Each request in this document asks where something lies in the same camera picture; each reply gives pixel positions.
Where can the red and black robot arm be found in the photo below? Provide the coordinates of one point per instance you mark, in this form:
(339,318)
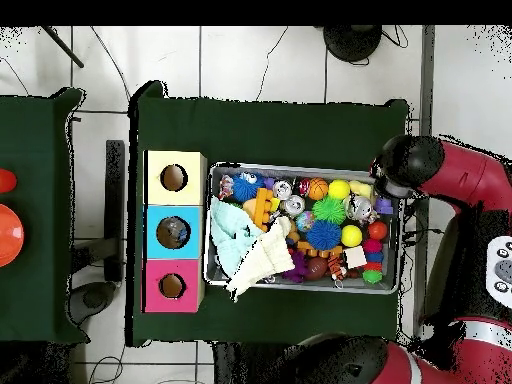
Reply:
(464,184)

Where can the small blue globe ball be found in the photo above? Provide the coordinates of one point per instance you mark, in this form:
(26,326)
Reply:
(305,222)

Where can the cream yellow knitted cloth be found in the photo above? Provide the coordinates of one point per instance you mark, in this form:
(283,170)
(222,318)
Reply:
(264,260)

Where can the plain blue spiky ball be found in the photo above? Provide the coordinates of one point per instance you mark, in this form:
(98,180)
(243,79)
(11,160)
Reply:
(324,235)

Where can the silver drink can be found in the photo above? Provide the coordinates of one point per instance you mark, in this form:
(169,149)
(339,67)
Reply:
(294,206)

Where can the small orange basketball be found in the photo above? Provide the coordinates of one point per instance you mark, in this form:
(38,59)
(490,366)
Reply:
(318,189)

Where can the long orange toy brick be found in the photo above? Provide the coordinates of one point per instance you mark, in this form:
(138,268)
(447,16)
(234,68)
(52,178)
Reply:
(261,210)

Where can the small brown football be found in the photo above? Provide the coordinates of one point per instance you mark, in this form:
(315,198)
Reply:
(317,267)

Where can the light green spiky ball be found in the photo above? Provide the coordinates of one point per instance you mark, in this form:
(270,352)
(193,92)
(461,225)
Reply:
(329,210)

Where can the purple spiky toy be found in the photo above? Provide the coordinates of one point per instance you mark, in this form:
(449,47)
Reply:
(297,269)

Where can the orange disc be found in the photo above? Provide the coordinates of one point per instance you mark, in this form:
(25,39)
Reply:
(10,236)

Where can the striped orange tiger toy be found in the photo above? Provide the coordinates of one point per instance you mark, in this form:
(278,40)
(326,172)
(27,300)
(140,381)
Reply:
(337,269)

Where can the dark green side table cloth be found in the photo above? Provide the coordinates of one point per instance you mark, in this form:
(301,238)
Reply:
(40,304)

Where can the pale blue waffle cloth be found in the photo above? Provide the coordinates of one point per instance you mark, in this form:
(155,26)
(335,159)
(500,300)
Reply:
(232,236)

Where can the plain wooden cube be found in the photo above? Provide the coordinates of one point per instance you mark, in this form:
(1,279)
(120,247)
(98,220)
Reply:
(355,257)

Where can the crushed shiny silver can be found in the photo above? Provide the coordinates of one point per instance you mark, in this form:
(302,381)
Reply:
(358,208)

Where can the blue spiky ball with eyes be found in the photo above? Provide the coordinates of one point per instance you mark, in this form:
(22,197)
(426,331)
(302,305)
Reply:
(245,188)

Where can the wooden box with three holes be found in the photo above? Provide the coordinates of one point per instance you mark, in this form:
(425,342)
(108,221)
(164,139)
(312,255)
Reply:
(174,240)

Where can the black round stand base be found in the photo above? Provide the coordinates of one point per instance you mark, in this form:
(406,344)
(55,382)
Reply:
(352,42)

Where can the black upright panel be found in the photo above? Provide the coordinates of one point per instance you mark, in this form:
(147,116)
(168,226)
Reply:
(115,208)

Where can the black drink can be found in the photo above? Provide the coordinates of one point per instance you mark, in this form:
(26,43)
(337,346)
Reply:
(282,189)

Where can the small red object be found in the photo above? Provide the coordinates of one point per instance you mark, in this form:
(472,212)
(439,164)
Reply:
(6,181)

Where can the small yellow rubber duck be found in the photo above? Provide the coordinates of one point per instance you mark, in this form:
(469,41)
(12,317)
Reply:
(362,190)

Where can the grey round floor base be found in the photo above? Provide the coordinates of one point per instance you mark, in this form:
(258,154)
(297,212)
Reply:
(94,298)

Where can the shallow clear mesh bin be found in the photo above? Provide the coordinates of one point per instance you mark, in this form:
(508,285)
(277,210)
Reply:
(240,286)

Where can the plain red ball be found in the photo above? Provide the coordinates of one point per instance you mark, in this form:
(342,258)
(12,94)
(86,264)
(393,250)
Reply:
(378,230)

